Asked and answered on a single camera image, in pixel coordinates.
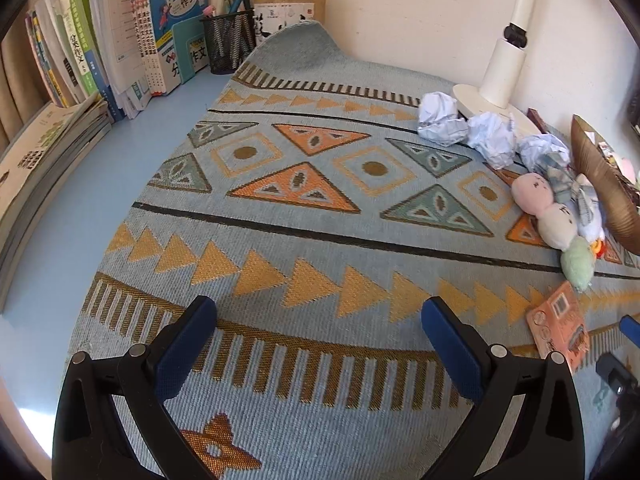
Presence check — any pink playing card box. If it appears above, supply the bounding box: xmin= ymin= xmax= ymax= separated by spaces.
xmin=526 ymin=281 xmax=590 ymax=373

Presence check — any red white duck plush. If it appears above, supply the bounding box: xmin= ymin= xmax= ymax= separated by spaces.
xmin=578 ymin=203 xmax=605 ymax=259

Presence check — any three-ball plush keychain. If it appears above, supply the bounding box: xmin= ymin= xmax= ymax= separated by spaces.
xmin=511 ymin=172 xmax=597 ymax=292

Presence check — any plaid fabric bow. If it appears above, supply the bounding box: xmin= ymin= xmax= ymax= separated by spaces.
xmin=538 ymin=152 xmax=599 ymax=226

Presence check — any brown ribbed bowl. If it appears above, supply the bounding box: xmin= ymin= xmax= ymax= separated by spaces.
xmin=570 ymin=115 xmax=640 ymax=255

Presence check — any dark monitor screen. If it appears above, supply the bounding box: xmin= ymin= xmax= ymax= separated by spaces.
xmin=626 ymin=92 xmax=640 ymax=134

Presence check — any small red box behind lamp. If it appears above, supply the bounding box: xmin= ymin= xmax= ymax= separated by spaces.
xmin=526 ymin=108 xmax=549 ymax=133

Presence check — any stack of flat magazines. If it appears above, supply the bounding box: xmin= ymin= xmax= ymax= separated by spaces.
xmin=1 ymin=93 xmax=111 ymax=301

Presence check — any white desk lamp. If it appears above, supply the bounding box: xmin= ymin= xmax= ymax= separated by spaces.
xmin=452 ymin=0 xmax=538 ymax=138

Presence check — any patterned blue woven mat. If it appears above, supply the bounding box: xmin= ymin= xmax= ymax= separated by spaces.
xmin=67 ymin=20 xmax=640 ymax=480

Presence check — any beige curtain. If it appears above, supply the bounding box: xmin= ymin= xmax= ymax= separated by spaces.
xmin=0 ymin=18 xmax=49 ymax=152

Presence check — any upright books row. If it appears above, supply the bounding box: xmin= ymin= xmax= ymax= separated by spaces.
xmin=24 ymin=0 xmax=151 ymax=122

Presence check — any teal bookend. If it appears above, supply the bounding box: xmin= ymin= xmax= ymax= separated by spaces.
xmin=171 ymin=16 xmax=208 ymax=84

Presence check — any black mesh pen holder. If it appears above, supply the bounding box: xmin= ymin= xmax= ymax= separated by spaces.
xmin=201 ymin=10 xmax=256 ymax=75

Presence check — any blue study book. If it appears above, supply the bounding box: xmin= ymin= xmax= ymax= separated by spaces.
xmin=129 ymin=0 xmax=208 ymax=96

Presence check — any brown cardboard box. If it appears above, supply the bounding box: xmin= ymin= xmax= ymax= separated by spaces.
xmin=253 ymin=0 xmax=326 ymax=44

